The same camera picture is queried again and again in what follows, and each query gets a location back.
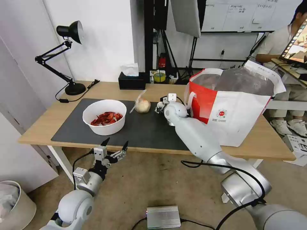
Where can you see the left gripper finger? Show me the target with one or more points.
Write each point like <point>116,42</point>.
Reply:
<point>105,142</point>
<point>120,153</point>

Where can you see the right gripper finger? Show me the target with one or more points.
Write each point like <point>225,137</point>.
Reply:
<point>157,110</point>
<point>161,104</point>

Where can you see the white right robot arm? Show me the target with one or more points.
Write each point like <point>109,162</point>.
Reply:
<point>199,136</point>

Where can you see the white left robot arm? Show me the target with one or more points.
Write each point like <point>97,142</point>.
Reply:
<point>76,206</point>

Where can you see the red white takeout bag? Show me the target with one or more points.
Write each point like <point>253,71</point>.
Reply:
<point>239,115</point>

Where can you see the white paper bowl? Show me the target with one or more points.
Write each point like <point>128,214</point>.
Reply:
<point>108,129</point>

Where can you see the black desk mat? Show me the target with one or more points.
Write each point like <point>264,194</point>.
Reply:
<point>148,131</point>

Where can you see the red food scraps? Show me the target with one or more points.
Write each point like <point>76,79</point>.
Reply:
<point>106,118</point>

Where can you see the yellow tape roll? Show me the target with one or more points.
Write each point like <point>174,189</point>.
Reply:
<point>159,77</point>

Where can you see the black tissue box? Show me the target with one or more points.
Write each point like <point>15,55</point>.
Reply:
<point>132,82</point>

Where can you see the red canister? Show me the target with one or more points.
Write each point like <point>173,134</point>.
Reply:
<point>162,61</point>

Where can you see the white table leg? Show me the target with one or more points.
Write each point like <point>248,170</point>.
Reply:
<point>60,160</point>

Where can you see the white tissue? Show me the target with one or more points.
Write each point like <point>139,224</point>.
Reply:
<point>130,69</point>

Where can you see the black light stand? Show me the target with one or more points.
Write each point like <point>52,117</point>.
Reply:
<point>168,50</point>

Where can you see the silver power box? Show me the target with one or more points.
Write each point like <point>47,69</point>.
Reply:
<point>163,216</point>

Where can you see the white softbox panel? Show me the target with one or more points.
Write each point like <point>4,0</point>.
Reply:
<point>185,16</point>

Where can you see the beige waste bin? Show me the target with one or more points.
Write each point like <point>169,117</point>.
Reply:
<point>16,210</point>

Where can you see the whiteboard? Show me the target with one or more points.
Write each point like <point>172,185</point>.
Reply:
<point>239,14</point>

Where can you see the black desk lamp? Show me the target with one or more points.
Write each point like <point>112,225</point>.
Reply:
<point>72,30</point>

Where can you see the person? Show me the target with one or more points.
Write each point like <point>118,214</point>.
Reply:
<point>273,43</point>

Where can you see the wooden laptop stand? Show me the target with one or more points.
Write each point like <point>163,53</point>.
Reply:
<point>290,69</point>

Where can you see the white cardboard box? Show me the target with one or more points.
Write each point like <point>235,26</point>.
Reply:
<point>296,146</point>

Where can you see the laptop screen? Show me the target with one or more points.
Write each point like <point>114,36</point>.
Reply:
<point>297,40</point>

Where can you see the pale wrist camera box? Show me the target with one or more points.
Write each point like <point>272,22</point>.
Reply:
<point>100,152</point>

